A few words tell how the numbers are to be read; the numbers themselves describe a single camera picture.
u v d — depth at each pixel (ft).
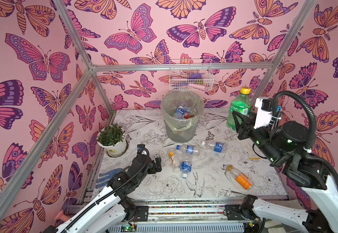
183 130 2.74
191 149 3.02
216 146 3.04
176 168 2.82
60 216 2.05
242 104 1.66
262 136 1.37
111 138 2.74
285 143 1.09
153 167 2.16
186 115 3.08
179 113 2.89
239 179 2.66
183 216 2.40
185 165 2.79
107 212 1.91
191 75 3.15
